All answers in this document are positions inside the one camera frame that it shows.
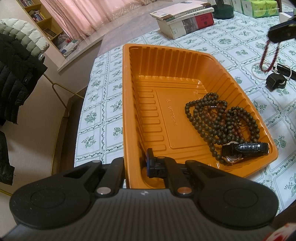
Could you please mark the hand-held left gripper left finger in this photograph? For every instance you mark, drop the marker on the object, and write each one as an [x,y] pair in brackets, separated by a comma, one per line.
[116,166]

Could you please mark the white cover book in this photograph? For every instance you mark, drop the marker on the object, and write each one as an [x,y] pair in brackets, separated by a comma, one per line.
[180,8]

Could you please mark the filled plastic bag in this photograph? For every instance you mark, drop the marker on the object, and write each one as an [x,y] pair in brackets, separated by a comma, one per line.
[67,46]

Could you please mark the black puffer jacket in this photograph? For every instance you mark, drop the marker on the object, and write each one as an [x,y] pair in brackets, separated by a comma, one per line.
[13,81]

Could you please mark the gold metal coat stand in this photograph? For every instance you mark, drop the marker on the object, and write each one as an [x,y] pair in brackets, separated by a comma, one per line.
[61,97]

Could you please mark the long white box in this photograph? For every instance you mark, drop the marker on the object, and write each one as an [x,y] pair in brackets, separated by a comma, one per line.
[286,16]

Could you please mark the dark green glass jar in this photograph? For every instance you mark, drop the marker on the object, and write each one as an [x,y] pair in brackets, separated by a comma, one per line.
[223,11]

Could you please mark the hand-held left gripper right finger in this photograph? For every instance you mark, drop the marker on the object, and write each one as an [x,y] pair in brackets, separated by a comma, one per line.
[149,163]

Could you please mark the pink curtain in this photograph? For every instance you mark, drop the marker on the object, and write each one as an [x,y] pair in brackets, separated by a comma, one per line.
[92,16]

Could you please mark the white green tissue pack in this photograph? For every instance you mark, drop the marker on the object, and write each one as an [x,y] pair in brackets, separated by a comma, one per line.
[235,4]
[246,7]

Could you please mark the wooden bookshelf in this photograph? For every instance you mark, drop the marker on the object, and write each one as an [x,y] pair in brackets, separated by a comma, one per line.
[46,23]

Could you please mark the red white patterned cloth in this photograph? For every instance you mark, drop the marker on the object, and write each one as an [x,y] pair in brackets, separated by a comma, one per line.
[284,234]

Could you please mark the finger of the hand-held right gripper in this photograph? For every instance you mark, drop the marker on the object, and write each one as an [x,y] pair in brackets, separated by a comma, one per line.
[283,32]

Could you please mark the orange plastic tray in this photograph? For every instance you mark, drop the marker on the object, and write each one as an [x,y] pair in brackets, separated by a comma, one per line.
[161,92]

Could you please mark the grey white puffer jacket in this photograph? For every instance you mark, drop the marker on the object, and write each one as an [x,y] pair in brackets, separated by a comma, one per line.
[23,32]

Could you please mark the thick white red book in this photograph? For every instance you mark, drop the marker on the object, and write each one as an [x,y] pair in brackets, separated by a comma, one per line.
[203,20]

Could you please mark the black wristband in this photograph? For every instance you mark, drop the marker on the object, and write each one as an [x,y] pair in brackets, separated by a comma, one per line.
[274,81]

